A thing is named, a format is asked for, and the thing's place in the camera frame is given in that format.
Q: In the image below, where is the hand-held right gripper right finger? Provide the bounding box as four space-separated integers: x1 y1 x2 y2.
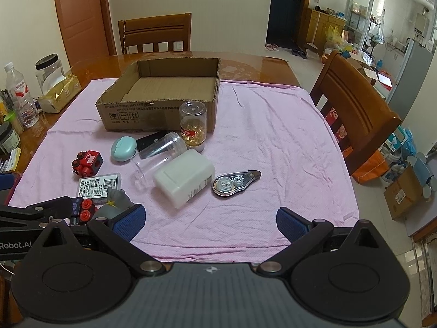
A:
256 206 398 277

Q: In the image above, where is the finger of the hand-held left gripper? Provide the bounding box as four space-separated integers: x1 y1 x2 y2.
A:
0 206 52 229
25 196 82 214

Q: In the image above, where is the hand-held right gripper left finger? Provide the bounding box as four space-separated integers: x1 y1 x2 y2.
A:
24 203 168 277

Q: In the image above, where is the grey toy figure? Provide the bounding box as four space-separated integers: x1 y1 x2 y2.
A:
92 187 136 223

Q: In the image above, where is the black toy with red knobs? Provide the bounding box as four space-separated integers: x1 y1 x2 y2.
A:
70 198 98 227

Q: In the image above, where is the clear labelled card case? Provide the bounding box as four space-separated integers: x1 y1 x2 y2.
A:
77 174 123 201

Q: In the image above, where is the red toy train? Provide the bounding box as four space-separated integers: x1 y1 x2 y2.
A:
71 150 103 178

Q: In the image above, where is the cardboard box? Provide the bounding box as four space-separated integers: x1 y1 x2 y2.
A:
383 165 428 220
96 57 222 134

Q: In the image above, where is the clear capsule bottle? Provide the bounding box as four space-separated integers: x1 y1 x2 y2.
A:
179 101 208 153

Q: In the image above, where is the red edged phone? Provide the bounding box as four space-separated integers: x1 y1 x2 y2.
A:
0 174 22 209

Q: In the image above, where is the clear plastic jar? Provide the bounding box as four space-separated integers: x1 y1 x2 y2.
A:
131 132 188 192

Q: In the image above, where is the correction tape dispenser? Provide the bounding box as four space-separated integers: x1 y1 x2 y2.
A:
211 170 263 198

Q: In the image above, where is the teal round case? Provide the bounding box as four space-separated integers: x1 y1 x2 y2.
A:
111 136 137 162

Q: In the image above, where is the dark jar with white label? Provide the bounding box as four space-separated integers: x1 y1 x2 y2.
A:
0 122 20 155

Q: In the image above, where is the black flat case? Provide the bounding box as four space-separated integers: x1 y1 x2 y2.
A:
136 130 171 160

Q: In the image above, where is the pink cloth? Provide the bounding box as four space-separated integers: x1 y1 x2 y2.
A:
7 78 360 263

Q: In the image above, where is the orange bag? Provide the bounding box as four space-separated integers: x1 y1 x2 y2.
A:
351 150 390 184

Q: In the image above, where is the red gift box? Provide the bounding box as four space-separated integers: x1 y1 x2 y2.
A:
324 107 349 145

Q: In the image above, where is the plastic water bottle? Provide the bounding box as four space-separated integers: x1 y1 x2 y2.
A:
4 62 40 129

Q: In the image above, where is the gold tissue pack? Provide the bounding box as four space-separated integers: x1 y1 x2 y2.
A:
37 73 83 114

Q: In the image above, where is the cardboard box on floor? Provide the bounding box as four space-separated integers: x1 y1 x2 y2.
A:
383 165 428 220

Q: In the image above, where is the white plastic bucket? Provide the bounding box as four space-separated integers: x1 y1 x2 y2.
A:
384 150 401 172

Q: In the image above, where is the wooden chair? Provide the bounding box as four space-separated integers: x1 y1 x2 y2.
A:
309 51 403 177
118 13 193 55

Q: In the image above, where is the clear jar with black lid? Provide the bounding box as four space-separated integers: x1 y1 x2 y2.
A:
35 54 66 93

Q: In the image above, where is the brown wooden door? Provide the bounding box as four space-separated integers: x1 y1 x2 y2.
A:
52 0 110 68

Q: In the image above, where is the grey refrigerator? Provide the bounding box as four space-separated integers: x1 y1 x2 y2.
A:
386 39 435 112

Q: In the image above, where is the white floor fan stand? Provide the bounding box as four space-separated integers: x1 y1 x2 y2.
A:
305 10 324 51

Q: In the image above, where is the wooden cabinet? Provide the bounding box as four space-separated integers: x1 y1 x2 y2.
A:
305 8 347 50

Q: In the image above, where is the dark blue door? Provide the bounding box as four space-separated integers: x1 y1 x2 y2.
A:
266 0 313 50

